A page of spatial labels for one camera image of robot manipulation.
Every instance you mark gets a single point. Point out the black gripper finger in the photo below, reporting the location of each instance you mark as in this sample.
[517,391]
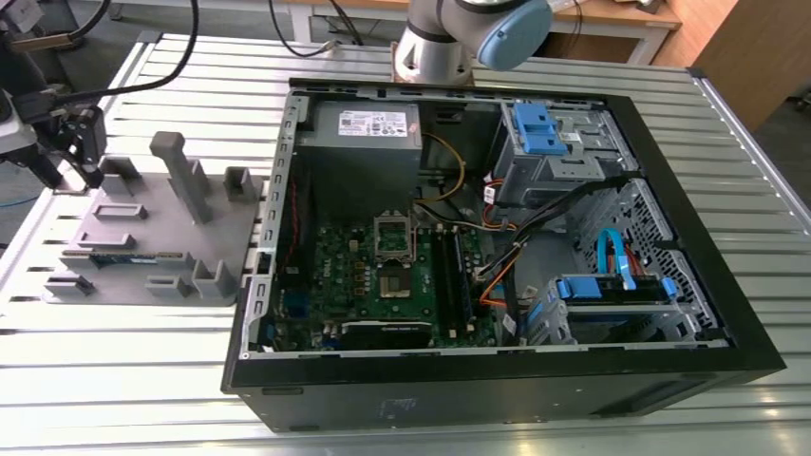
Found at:
[46,171]
[92,142]

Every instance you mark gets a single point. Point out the silver CPU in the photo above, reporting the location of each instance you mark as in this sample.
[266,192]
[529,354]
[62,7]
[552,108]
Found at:
[69,191]

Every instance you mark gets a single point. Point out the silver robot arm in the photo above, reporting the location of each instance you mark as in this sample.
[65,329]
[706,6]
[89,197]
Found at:
[437,47]

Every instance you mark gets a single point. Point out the CPU socket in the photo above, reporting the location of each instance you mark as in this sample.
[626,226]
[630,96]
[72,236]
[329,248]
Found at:
[397,281]

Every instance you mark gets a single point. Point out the blue RAM stick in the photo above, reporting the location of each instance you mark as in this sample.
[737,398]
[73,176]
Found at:
[122,260]

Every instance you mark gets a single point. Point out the grey parts rack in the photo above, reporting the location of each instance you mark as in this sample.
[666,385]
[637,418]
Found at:
[170,237]

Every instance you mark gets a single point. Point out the grey power supply unit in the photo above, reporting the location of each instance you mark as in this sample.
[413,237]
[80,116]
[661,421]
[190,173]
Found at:
[354,176]

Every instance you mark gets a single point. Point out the green motherboard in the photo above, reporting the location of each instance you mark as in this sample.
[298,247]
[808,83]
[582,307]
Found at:
[354,304]

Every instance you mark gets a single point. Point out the black graphics card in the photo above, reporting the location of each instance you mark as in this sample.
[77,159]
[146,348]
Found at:
[386,335]

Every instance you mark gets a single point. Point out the black RAM slot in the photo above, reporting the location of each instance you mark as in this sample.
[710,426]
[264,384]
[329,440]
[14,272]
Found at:
[460,280]
[468,280]
[450,280]
[442,280]

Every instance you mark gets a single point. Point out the blue disk carrier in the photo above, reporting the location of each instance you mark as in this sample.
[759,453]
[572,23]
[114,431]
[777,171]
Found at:
[534,119]
[544,145]

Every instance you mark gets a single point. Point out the grey metal disk bay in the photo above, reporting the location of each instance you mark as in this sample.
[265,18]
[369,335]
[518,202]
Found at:
[569,171]

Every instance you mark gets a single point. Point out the black open PC case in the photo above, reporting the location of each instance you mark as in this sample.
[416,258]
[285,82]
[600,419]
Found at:
[442,394]

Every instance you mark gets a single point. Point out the pale blue empty carrier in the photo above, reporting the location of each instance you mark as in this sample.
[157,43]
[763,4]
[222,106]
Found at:
[537,318]

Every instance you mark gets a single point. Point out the hard disk in blue carrier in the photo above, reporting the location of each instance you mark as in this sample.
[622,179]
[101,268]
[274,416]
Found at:
[576,289]

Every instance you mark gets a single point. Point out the wooden desk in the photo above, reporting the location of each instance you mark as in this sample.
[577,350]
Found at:
[633,16]

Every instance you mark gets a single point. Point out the silver perforated disk bay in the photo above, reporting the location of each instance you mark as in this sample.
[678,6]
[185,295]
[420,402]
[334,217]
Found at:
[633,309]

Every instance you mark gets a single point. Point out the wooden cabinet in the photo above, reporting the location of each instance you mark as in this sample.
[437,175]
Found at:
[753,57]

